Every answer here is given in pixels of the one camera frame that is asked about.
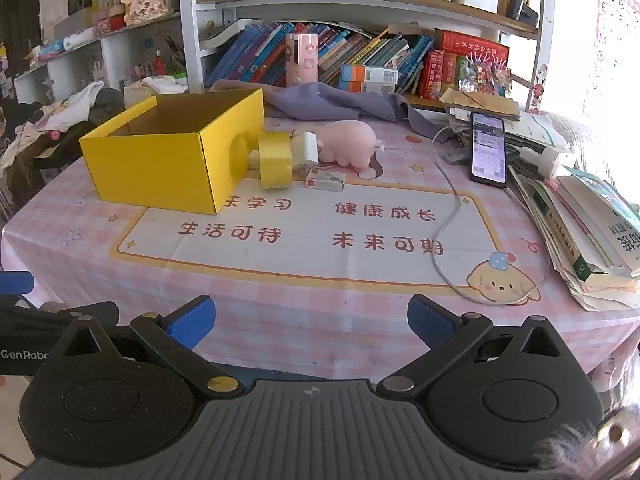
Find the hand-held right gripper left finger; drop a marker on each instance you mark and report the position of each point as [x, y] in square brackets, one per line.
[192, 316]

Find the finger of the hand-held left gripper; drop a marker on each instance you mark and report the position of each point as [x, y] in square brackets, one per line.
[15, 287]

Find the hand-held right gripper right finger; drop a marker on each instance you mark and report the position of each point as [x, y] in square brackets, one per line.
[429, 319]

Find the yellow cardboard box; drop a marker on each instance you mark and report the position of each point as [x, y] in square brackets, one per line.
[150, 172]

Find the small white red box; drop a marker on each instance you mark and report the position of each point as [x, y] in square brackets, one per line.
[325, 180]

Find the yellow tape roll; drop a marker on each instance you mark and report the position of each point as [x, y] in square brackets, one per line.
[275, 160]

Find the pink plush pig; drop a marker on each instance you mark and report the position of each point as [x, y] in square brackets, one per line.
[347, 142]

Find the black smartphone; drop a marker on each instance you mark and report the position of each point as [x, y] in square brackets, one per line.
[488, 150]

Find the stack of textbooks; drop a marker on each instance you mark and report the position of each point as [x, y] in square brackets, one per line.
[590, 240]

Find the pile of clothes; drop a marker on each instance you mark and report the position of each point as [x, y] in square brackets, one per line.
[75, 105]

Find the white power adapter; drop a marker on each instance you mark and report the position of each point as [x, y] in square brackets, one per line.
[545, 160]

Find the pile of papers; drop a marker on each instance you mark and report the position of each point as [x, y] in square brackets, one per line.
[530, 132]

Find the tan cardboard envelopes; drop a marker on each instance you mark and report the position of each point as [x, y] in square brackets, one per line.
[480, 102]

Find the cream tissue box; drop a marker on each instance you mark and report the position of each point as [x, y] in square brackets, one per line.
[150, 91]

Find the white side shelf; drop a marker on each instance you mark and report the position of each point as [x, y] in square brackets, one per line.
[75, 60]

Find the orange and white box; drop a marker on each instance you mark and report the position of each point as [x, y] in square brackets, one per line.
[370, 73]
[365, 87]

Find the pink and purple cloth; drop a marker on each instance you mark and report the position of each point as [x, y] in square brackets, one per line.
[325, 100]

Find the red dictionary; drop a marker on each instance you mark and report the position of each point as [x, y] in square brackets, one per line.
[431, 75]

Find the colourful character stand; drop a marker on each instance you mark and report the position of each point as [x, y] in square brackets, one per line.
[485, 75]

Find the small red bottle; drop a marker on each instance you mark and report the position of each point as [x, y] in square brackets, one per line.
[159, 65]

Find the row of blue books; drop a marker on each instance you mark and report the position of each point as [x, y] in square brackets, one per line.
[250, 55]

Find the red boxed book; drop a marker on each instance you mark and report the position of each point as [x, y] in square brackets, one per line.
[472, 45]

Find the small black box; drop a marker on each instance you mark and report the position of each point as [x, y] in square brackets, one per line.
[520, 10]

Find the white and wood bookshelf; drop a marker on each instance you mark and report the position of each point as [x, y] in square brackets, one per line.
[350, 2]

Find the wall poster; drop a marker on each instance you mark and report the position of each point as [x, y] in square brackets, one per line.
[612, 50]

